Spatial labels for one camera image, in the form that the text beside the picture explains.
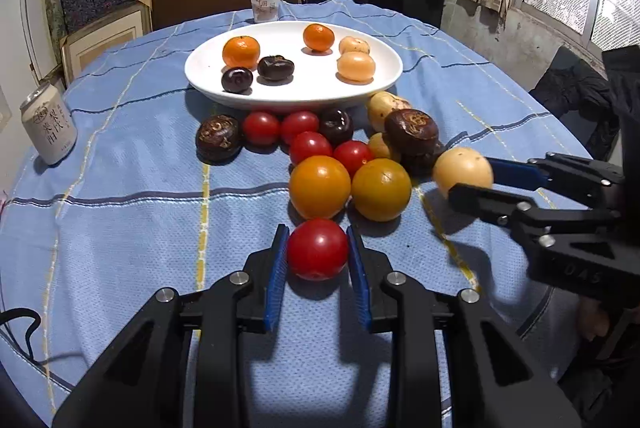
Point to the speckled yellow pear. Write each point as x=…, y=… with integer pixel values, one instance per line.
x=381, y=105

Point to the carved dark brown fruit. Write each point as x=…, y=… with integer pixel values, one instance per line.
x=218, y=138

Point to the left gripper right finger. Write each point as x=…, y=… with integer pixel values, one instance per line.
x=392, y=302

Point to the white paper cup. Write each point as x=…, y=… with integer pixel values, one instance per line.
x=265, y=10

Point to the black jacket on chair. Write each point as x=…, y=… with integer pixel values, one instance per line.
x=576, y=94

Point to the dark purple plum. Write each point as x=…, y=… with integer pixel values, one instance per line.
x=237, y=79
x=336, y=126

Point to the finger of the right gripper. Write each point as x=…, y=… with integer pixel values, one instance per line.
x=497, y=207
x=567, y=175

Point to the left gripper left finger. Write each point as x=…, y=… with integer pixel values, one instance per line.
x=245, y=301

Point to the red cherry tomato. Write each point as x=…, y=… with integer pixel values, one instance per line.
x=261, y=129
x=308, y=144
x=353, y=155
x=297, y=123

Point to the blue checked tablecloth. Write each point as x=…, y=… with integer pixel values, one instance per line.
x=132, y=209

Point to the pale orange persimmon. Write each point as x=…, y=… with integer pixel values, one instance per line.
x=356, y=66

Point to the yellow round pear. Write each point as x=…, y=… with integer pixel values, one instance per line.
x=462, y=165

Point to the left mandarin orange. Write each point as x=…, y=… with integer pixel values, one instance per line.
x=241, y=51

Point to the mandarin orange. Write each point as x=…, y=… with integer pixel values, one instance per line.
x=318, y=38
x=241, y=51

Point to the large carved brown fruit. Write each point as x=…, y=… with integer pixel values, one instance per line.
x=411, y=131

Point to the person's right hand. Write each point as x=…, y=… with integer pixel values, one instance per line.
x=592, y=320

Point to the framed picture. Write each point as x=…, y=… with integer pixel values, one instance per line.
x=122, y=25

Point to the right mandarin orange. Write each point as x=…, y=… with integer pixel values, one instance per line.
x=318, y=38

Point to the yellow orange tomato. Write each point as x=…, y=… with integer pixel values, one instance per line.
x=381, y=190

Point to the pale yellow round fruit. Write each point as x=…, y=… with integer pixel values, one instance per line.
x=353, y=44

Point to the white beverage can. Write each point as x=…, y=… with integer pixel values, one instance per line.
x=48, y=123

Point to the small yellow fruit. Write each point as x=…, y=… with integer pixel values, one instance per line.
x=380, y=147

